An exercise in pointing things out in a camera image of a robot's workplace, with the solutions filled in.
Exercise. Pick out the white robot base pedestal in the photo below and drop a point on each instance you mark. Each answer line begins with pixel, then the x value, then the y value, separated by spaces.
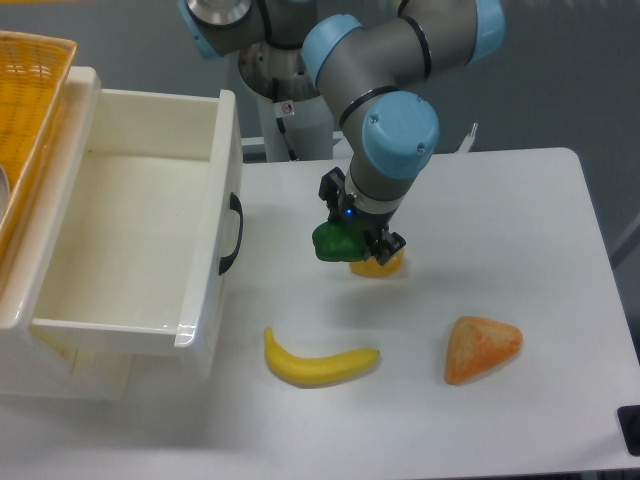
pixel 295 120

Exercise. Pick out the yellow plastic basket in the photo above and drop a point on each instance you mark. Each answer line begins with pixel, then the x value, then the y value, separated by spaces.
pixel 34 69

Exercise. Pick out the open upper white drawer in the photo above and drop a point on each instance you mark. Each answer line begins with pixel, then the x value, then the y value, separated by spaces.
pixel 135 266

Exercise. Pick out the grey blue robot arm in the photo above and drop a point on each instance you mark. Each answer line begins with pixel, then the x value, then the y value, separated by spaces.
pixel 364 76

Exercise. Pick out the black drawer handle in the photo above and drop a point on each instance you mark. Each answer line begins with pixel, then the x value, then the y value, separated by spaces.
pixel 236 234

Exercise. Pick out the yellow toy banana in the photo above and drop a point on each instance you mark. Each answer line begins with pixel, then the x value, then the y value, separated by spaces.
pixel 316 371

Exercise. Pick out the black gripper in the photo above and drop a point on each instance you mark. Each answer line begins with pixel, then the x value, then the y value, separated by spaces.
pixel 382 244

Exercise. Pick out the orange triangular toy bread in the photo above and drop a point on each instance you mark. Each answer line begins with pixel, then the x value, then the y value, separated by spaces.
pixel 477 345

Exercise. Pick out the white drawer cabinet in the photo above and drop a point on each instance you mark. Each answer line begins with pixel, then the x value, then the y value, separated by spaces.
pixel 33 362

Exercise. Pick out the white cable connector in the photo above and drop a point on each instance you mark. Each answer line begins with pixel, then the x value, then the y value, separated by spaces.
pixel 469 140

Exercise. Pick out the green toy pepper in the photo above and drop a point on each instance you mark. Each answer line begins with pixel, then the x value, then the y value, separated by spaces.
pixel 338 242

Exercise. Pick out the black object at table corner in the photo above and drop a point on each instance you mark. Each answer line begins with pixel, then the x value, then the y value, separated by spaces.
pixel 629 419

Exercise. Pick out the orange toy fruit slice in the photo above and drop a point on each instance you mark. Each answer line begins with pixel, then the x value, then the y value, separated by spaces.
pixel 370 268

